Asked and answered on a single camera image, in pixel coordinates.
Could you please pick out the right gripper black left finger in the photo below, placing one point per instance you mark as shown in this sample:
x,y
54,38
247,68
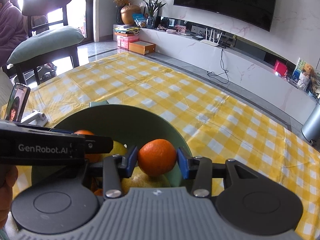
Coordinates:
x,y
113,169

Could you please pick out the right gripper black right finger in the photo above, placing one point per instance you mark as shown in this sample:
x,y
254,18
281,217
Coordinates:
x,y
201,170

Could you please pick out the orange mandarin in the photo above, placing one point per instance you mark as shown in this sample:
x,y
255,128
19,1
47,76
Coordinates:
x,y
157,157

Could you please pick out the green bowl with handle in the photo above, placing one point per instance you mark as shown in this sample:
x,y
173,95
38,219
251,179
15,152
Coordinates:
x,y
129,125

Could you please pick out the person left hand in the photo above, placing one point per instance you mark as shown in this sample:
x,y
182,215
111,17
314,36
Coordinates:
x,y
6,193

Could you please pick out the green pear left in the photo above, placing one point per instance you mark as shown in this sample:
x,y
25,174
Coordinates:
x,y
118,148

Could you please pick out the small orange in bowl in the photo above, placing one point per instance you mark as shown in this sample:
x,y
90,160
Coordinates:
x,y
92,158

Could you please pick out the smartphone on stand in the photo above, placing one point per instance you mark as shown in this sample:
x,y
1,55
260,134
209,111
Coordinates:
x,y
17,102

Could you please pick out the white tv console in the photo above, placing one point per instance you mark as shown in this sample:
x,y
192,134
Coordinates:
x,y
243,71

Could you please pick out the grey metal trash bin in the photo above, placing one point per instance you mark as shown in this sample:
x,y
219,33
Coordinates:
x,y
311,128

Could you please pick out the orange cardboard box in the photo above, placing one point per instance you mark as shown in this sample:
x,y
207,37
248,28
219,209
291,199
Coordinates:
x,y
142,47

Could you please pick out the white wifi router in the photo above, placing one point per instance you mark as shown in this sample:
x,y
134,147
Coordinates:
x,y
212,38

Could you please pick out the pink boxes stack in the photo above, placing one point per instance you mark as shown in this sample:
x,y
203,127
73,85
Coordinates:
x,y
123,40

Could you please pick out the red box on console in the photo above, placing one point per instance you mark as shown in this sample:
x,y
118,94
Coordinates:
x,y
280,69

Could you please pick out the chair with green cushion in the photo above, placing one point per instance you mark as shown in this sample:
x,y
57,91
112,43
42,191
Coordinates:
x,y
47,42

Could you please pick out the teddy bear toy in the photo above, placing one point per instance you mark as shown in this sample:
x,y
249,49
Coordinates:
x,y
306,74

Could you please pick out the golden round vase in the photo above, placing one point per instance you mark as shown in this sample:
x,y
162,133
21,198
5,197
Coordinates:
x,y
127,13

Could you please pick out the potted green plant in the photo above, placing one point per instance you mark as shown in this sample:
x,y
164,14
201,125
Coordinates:
x,y
153,6

